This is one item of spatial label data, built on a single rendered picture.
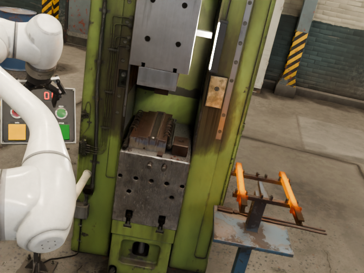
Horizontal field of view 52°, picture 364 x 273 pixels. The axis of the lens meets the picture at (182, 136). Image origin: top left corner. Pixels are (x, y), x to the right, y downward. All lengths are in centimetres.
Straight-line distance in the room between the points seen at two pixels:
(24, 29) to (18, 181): 54
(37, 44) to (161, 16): 84
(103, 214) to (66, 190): 174
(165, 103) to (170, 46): 66
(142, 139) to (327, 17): 622
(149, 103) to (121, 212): 73
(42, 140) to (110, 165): 147
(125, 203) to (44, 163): 141
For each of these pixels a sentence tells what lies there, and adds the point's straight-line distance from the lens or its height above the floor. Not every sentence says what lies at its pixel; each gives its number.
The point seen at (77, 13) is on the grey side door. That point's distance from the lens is 879.
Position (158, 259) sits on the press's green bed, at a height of 23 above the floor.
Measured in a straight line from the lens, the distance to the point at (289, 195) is 185.
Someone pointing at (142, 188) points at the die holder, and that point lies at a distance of 207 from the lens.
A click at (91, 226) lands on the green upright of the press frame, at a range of 254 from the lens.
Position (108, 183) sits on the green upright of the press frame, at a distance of 233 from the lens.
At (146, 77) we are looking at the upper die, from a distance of 189.
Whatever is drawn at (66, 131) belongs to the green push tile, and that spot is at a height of 101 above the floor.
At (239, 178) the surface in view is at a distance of 186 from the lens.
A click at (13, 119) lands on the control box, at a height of 106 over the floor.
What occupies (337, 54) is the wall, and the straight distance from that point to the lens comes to 793.
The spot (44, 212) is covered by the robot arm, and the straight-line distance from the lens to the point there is 70.
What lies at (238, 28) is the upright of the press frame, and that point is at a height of 161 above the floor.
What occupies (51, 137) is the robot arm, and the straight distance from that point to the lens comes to 83.
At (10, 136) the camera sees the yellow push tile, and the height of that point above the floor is 99.
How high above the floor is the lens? 181
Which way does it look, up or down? 23 degrees down
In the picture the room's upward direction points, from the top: 11 degrees clockwise
